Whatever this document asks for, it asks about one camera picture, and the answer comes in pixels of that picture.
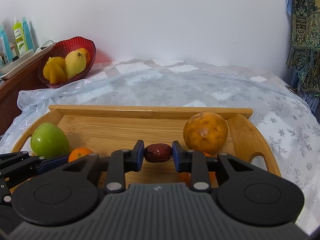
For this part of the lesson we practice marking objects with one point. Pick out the teal spray bottle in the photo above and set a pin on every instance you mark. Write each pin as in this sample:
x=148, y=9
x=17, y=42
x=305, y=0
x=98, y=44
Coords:
x=30, y=37
x=5, y=45

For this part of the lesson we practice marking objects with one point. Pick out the red glass fruit bowl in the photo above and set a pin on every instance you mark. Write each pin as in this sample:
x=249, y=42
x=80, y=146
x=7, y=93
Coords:
x=62, y=45

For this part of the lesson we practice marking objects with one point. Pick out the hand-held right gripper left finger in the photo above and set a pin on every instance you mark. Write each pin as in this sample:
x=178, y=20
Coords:
x=138, y=155

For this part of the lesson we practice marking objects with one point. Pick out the yellow starfruit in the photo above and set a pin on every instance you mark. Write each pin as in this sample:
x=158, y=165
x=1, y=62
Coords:
x=53, y=70

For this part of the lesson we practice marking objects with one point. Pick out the green patterned shawl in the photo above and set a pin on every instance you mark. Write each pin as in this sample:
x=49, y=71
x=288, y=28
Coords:
x=307, y=30

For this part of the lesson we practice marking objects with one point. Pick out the green apple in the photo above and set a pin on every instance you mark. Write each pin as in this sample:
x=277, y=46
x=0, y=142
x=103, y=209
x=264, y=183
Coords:
x=48, y=140

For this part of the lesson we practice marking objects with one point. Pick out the white plastic tray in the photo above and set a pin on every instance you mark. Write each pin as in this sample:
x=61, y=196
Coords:
x=15, y=66

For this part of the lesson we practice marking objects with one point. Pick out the orange in bowl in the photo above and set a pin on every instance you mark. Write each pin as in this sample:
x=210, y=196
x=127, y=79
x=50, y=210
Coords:
x=85, y=55

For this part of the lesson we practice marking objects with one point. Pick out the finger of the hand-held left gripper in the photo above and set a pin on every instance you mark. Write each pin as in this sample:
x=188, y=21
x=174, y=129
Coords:
x=53, y=163

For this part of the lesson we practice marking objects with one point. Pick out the small mandarin orange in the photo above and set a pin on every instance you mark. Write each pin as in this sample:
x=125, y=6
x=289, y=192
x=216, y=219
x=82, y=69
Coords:
x=78, y=153

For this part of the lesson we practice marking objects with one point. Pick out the large yellowish orange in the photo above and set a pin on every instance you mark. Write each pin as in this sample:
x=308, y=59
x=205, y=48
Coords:
x=205, y=132

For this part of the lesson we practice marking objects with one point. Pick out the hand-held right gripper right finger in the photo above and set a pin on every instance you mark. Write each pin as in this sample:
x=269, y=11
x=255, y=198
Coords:
x=176, y=156

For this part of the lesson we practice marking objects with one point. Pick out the wooden serving tray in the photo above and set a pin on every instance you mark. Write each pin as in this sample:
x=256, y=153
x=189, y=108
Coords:
x=112, y=127

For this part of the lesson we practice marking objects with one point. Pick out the wooden cabinet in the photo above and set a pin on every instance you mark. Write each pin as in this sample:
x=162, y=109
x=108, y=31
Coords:
x=15, y=100

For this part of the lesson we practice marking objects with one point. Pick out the yellow mango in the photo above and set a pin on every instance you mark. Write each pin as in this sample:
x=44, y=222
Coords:
x=73, y=63

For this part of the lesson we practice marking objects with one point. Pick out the red date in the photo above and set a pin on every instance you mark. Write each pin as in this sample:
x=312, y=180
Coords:
x=157, y=152

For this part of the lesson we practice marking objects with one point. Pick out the green plastic bottle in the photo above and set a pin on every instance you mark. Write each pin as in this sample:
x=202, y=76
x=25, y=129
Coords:
x=20, y=37

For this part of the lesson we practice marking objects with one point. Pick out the blue striped cloth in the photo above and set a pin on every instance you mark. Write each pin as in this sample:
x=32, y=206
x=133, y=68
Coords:
x=312, y=100

